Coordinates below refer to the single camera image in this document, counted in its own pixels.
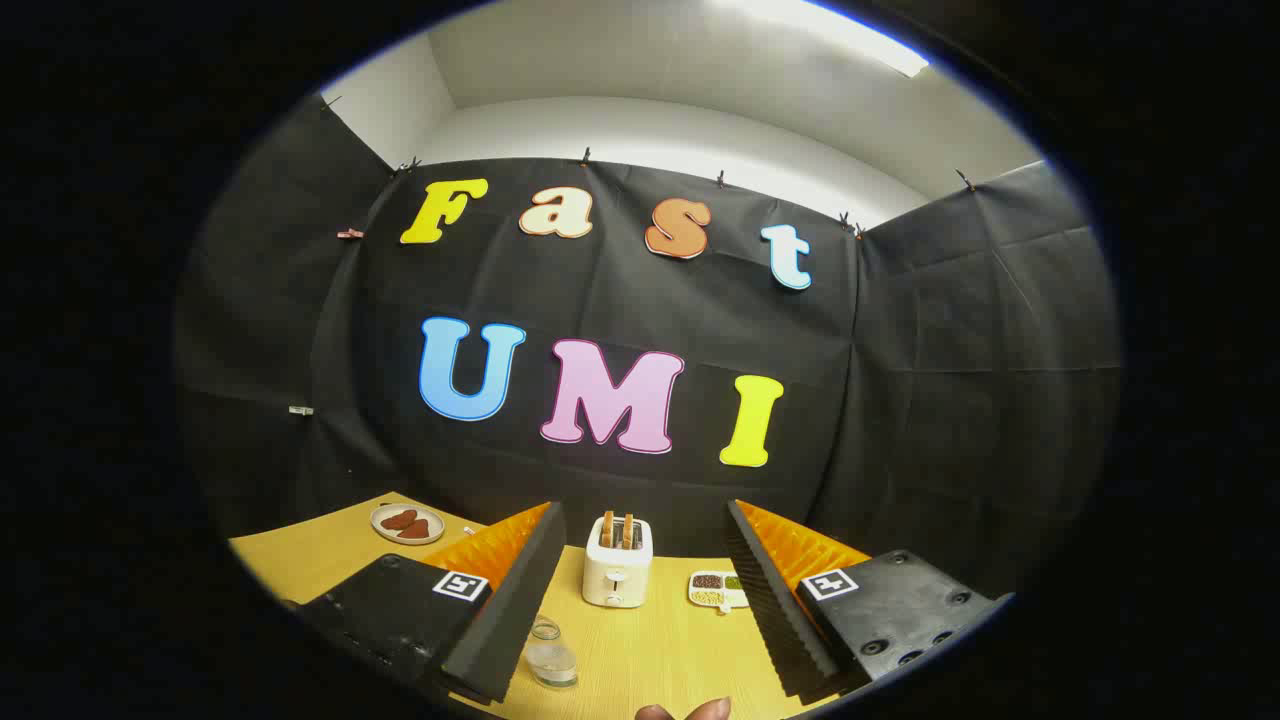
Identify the toast slice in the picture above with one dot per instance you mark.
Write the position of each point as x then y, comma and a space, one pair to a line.
628, 532
607, 528

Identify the wooden table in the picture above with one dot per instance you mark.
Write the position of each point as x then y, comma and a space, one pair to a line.
655, 650

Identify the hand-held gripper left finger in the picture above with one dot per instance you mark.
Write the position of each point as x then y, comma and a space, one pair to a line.
520, 600

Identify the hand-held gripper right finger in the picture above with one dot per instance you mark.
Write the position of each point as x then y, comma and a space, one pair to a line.
770, 600

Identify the white toaster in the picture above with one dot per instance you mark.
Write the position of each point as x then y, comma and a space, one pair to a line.
616, 575

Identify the small round plate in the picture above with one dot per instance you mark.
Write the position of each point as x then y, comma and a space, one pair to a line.
382, 532

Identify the clear plastic juice bottle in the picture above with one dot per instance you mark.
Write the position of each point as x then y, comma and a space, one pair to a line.
552, 660

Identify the white divided bean dish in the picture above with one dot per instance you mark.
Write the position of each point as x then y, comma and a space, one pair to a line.
718, 590

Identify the red meat slice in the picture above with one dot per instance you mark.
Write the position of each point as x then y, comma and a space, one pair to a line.
398, 519
415, 530

